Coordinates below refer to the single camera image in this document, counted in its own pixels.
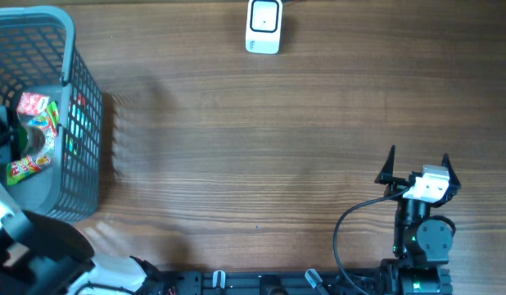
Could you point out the grey plastic mesh basket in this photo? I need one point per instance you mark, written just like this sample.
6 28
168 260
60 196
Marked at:
38 55

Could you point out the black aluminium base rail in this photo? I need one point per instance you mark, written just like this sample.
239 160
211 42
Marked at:
370 281

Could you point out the small red white box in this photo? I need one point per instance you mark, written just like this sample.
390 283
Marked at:
32 104

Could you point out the Haribo gummy bag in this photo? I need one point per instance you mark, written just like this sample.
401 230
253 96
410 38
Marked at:
25 167

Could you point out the white barcode scanner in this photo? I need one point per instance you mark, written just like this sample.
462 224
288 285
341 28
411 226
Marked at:
263 26

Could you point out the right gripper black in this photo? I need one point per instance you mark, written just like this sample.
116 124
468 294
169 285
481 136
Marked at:
396 184

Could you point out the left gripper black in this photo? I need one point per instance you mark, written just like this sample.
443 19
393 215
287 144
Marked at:
6 154

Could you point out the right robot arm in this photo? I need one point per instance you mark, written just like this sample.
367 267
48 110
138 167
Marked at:
422 241

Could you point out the green lid jar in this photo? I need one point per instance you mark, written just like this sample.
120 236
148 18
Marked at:
31 140

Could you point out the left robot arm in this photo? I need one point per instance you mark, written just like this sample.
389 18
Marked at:
41 255

